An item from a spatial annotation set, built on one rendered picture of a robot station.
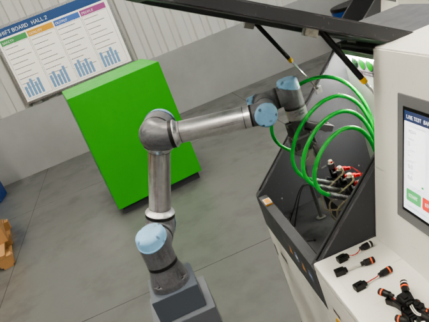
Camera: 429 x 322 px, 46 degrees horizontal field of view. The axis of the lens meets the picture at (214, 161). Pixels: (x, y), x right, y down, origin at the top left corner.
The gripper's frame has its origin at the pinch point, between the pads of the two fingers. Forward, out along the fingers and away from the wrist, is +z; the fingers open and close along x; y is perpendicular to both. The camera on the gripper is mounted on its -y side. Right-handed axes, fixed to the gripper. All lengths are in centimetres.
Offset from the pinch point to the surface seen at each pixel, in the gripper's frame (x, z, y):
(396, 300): 69, 10, 11
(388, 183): 43.3, -5.8, -5.5
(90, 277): -216, 112, 151
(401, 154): 51, -17, -8
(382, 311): 67, 14, 15
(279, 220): -4.6, 17.1, 20.3
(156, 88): -329, 6, 39
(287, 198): -31.0, 23.2, 9.1
